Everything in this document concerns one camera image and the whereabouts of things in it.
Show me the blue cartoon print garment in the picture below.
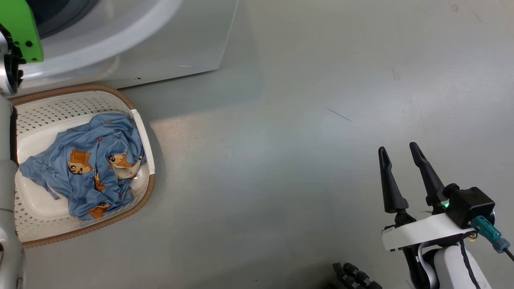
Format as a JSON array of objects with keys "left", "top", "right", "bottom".
[{"left": 19, "top": 112, "right": 147, "bottom": 220}]

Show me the white basket with brown rim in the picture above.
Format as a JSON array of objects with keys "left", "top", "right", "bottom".
[{"left": 8, "top": 83, "right": 156, "bottom": 248}]

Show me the beige fabric garment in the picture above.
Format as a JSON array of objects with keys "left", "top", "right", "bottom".
[{"left": 112, "top": 158, "right": 142, "bottom": 180}]

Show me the white front-load washing machine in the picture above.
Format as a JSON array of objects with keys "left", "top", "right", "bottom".
[{"left": 18, "top": 0, "right": 240, "bottom": 90}]

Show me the right teal connector cable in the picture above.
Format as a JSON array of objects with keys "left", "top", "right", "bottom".
[{"left": 471, "top": 216, "right": 514, "bottom": 262}]

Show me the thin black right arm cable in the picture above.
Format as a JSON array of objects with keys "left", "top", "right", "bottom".
[{"left": 459, "top": 238, "right": 481, "bottom": 289}]

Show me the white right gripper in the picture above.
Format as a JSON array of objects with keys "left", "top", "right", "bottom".
[{"left": 378, "top": 142, "right": 476, "bottom": 252}]

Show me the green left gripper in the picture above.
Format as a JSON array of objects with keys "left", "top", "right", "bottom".
[{"left": 0, "top": 0, "right": 44, "bottom": 63}]

